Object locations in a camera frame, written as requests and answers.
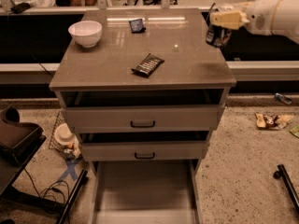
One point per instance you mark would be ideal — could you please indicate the white bowl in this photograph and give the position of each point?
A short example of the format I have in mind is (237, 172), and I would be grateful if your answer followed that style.
(86, 33)

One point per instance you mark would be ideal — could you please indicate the black bar left floor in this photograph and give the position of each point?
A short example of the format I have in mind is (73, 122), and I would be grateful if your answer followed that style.
(82, 179)

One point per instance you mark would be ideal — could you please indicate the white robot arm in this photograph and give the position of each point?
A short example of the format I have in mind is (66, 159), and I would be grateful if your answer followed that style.
(286, 20)

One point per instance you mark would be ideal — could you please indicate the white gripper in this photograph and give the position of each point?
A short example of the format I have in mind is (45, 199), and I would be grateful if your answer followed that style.
(260, 16)

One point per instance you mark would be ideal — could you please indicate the small bottle on floor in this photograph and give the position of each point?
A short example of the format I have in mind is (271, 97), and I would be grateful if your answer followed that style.
(283, 99)

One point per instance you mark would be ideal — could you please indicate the grey drawer cabinet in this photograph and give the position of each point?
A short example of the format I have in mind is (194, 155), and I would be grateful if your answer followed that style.
(176, 35)

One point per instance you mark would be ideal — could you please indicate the bottom grey drawer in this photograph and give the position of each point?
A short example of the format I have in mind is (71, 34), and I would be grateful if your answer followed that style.
(145, 192)

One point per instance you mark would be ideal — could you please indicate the black device on ledge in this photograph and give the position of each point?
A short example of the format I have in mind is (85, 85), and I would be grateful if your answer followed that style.
(20, 8)

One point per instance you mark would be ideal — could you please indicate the pepsi can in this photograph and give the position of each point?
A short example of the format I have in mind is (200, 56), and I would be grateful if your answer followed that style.
(217, 36)

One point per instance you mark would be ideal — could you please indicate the green packet on floor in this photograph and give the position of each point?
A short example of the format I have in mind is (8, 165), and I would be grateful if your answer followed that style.
(295, 131)

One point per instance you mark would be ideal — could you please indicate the wire basket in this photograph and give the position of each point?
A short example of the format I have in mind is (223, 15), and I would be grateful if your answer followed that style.
(70, 152)

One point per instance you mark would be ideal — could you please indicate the black striped snack bar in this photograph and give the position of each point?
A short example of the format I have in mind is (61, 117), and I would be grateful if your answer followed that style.
(148, 65)

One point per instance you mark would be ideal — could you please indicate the dark office chair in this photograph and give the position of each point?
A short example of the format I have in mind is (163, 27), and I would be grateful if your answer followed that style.
(19, 142)

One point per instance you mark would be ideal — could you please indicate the black bar floor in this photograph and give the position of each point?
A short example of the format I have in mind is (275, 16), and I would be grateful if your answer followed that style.
(82, 179)
(281, 173)

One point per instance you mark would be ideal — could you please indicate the grey drawer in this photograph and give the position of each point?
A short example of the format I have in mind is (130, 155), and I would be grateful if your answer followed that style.
(186, 145)
(145, 192)
(145, 111)

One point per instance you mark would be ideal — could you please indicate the middle grey drawer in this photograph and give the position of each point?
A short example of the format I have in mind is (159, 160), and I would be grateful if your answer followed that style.
(186, 145)

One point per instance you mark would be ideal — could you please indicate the dark blue snack packet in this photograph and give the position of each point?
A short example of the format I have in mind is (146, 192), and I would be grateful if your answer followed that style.
(137, 26)

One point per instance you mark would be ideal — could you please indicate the black bar right floor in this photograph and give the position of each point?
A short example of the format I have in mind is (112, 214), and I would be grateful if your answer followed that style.
(281, 173)

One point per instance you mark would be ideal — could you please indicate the top grey drawer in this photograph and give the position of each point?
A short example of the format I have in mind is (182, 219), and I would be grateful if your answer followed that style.
(145, 111)

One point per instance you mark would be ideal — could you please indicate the crumpled snack wrapper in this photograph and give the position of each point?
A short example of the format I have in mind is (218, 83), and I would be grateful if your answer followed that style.
(272, 122)

